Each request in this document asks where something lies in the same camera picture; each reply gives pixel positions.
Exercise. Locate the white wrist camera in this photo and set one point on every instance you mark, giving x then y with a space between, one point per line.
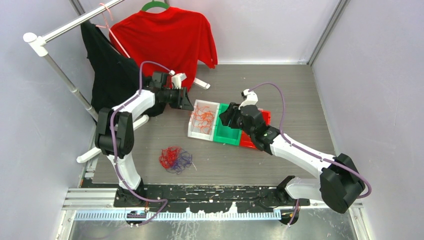
249 98
177 79

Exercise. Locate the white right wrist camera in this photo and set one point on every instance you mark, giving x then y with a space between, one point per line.
249 98

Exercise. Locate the metal clothes rack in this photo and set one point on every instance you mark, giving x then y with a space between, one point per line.
55 37

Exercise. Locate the white slotted cable duct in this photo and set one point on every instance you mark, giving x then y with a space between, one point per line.
139 215

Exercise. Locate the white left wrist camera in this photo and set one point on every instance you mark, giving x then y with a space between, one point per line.
177 79

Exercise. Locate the green clothes hanger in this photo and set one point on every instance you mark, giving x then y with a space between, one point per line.
155 4

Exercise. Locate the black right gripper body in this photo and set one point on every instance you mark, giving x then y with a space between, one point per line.
240 121

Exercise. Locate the black t-shirt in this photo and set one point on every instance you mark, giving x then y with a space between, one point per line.
116 77

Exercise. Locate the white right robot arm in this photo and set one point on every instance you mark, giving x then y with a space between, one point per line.
336 182

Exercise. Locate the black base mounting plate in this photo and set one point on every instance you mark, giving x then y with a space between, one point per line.
207 198

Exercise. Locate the pink clothes hanger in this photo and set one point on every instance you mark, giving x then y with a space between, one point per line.
111 26

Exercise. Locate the green plastic bin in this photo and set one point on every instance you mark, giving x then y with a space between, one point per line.
224 134

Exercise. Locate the red t-shirt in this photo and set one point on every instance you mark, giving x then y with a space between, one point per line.
175 38

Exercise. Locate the red plastic bin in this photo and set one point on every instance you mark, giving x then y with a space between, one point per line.
245 140

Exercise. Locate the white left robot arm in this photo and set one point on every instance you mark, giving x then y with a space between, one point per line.
114 134

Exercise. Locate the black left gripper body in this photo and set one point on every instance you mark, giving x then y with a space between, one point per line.
171 96

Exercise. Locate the white plastic bin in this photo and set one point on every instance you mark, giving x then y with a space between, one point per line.
202 119

